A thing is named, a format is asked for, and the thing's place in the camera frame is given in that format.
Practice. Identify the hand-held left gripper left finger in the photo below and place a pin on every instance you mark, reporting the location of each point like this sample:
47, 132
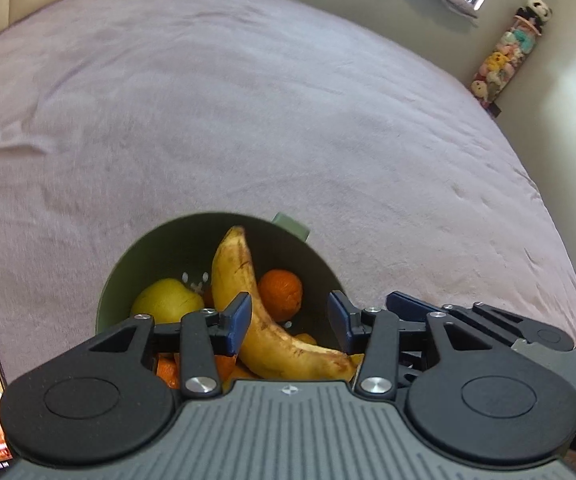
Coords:
239, 322

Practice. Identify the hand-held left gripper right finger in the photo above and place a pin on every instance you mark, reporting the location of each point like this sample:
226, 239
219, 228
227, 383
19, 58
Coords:
340, 321

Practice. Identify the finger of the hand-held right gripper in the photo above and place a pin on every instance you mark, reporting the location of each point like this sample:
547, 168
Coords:
410, 360
410, 302

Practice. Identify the yellow spotted banana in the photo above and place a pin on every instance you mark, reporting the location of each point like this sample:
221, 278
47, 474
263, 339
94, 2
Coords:
233, 265

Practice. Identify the yellow-green apple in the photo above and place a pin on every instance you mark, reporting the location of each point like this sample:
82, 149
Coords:
165, 302

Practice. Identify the green plastic colander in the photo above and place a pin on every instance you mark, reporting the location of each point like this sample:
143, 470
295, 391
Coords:
183, 245

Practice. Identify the small black box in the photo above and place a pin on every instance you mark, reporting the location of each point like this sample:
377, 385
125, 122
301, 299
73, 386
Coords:
493, 109

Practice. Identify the pink bed blanket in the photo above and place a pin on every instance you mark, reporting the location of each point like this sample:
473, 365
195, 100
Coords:
243, 110

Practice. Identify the hanging plush toy organizer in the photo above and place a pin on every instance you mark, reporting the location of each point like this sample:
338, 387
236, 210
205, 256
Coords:
512, 50

